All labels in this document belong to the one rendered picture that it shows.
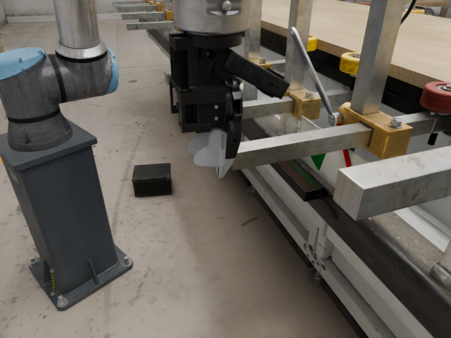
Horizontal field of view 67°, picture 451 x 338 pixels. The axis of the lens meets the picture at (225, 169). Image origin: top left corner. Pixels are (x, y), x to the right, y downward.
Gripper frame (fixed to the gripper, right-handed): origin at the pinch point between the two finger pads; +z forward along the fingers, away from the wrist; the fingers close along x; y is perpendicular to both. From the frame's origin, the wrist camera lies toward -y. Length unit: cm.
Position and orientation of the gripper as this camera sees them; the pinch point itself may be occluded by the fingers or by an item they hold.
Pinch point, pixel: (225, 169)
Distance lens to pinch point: 52.7
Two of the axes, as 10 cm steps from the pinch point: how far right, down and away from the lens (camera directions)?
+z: -0.2, 8.5, 5.2
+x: 3.3, 5.0, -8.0
